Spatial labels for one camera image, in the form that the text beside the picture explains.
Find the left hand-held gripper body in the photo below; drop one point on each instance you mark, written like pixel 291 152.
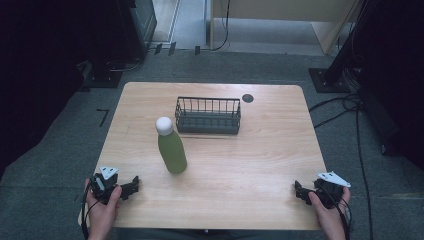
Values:
pixel 101 186

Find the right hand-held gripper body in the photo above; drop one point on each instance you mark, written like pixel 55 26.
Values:
pixel 330 191

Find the green bottle with white cap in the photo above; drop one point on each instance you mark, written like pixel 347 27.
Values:
pixel 171 150

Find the person's right hand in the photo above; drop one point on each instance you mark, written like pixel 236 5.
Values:
pixel 328 213

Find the person's left hand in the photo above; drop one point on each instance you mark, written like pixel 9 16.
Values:
pixel 103 213

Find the black tape corner mark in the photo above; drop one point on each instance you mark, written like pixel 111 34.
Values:
pixel 104 115

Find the dark round table grommet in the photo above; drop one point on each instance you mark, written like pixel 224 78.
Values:
pixel 247 98

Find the black metal stand with base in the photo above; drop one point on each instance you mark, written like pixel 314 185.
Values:
pixel 103 75
pixel 328 81

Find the short black floor strip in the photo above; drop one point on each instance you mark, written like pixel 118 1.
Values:
pixel 197 50
pixel 172 48
pixel 158 48

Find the dark cabinet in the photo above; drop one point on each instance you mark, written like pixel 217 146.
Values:
pixel 141 23

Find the light wooden furniture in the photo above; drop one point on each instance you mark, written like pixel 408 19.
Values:
pixel 283 13

